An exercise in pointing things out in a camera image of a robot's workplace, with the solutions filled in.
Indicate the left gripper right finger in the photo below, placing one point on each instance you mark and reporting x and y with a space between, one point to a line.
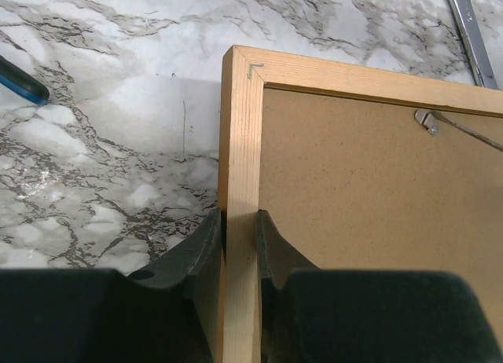
339 315

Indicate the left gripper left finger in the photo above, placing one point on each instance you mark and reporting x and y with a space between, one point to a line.
163 312

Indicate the brown wooden picture frame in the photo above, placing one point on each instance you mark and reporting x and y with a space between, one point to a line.
357 174

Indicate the yellow black screwdriver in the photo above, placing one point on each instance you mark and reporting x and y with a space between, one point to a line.
493 144

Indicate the silver open-end wrench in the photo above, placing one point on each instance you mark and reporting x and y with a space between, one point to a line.
472 39

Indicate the blue handled pliers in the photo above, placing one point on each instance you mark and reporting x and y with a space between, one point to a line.
23 84

